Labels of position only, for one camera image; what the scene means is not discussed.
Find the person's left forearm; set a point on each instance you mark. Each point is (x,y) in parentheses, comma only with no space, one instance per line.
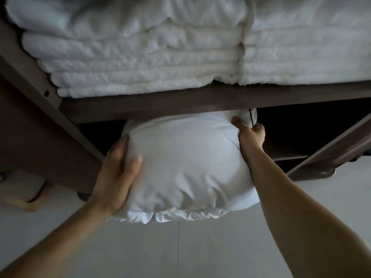
(52,249)

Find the white pillowcase black piping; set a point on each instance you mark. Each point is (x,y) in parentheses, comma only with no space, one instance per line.
(188,165)

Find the person's left hand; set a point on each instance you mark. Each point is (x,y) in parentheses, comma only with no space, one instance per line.
(116,182)

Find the person's right hand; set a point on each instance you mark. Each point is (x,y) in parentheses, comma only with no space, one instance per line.
(252,138)

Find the brown housekeeping cart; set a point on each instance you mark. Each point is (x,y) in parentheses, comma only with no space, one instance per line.
(174,101)

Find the person's right forearm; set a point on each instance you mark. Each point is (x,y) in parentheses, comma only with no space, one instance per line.
(313,222)

